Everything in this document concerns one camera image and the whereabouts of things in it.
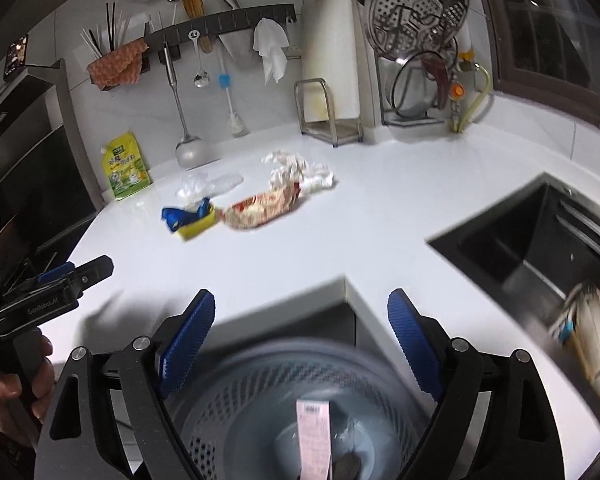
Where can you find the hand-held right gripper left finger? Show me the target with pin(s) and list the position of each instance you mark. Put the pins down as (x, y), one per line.
(187, 345)

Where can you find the grey perforated waste basket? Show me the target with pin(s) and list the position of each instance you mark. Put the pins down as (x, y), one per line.
(260, 390)

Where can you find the white cutting board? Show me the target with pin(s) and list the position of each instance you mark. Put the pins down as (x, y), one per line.
(335, 35)

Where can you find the yellow plastic tray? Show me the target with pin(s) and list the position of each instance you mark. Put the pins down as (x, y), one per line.
(200, 230)

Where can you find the glass pot lid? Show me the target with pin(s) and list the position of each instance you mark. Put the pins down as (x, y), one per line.
(415, 95)

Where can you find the gas valve with orange knob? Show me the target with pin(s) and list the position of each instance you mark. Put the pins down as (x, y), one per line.
(457, 91)

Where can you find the black kitchen sink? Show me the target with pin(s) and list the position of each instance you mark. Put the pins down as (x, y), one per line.
(520, 255)

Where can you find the blue and yellow packet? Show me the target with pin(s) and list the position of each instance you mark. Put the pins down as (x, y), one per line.
(177, 216)

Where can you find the orange checkered dishcloth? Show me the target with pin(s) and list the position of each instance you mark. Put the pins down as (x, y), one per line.
(115, 67)

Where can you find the steel ladle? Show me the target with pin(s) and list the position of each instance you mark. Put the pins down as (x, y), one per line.
(192, 152)

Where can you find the black kitchen appliance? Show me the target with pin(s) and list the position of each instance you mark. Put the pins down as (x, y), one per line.
(30, 170)

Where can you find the small metal ladle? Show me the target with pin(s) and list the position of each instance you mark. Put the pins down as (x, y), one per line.
(201, 79)

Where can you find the blue silicone brush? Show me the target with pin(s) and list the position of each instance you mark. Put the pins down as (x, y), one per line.
(224, 81)

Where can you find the perforated metal steamer tray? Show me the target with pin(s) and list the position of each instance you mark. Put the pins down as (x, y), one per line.
(415, 5)

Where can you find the clear plastic bag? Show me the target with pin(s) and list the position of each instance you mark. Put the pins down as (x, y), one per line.
(205, 185)

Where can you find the white hanging rag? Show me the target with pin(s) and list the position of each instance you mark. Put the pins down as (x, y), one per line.
(272, 50)

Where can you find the dark framed window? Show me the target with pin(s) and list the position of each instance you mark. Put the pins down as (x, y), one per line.
(555, 25)

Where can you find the yellow seasoning pouch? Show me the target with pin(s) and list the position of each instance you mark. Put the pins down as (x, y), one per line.
(127, 170)

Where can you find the bundle of chopsticks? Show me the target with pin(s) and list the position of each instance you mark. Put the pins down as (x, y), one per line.
(111, 25)

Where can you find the clear plastic cup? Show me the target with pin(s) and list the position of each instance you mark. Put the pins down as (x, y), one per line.
(350, 432)

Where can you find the red patterned snack wrapper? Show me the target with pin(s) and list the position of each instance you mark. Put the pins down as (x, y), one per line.
(260, 207)

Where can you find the small black phone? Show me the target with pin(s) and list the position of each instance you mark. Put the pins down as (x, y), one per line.
(16, 56)

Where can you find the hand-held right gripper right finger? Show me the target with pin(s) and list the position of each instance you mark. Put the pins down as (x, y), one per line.
(412, 345)

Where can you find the dark wall utensil rail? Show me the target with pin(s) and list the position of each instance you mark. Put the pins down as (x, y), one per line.
(250, 15)

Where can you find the person's left hand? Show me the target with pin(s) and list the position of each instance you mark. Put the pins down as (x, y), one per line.
(5, 400)

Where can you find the metal lid rack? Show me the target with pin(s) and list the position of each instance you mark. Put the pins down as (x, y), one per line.
(410, 121)

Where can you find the white dishes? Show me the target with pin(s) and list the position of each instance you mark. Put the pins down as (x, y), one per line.
(587, 330)

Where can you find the white tissue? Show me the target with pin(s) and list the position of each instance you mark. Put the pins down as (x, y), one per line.
(305, 172)

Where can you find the long pink paper box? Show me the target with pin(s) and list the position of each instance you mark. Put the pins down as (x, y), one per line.
(314, 440)

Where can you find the metal cleaver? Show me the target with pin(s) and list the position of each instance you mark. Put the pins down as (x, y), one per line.
(240, 42)

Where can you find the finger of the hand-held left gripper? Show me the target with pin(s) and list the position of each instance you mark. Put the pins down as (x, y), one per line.
(97, 266)
(55, 273)

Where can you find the metal cutting board holder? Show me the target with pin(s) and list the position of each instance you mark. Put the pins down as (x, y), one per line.
(330, 130)

